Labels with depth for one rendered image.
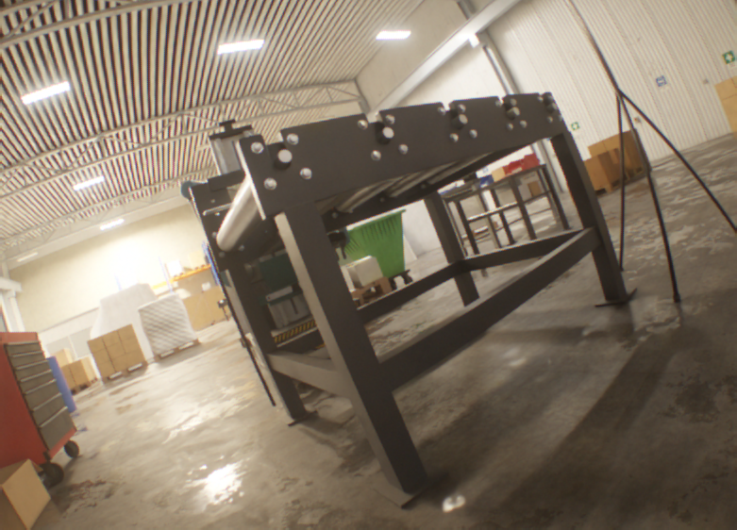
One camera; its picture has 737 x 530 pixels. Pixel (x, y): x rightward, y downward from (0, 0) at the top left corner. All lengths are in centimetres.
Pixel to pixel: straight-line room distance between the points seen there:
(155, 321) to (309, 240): 900
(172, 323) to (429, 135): 899
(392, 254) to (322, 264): 374
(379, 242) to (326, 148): 358
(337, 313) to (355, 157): 39
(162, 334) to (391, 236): 665
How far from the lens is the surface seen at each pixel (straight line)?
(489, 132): 136
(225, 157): 292
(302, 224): 87
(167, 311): 978
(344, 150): 101
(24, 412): 261
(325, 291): 86
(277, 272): 272
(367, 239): 446
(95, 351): 976
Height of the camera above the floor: 59
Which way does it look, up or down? 1 degrees down
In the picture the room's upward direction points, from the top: 22 degrees counter-clockwise
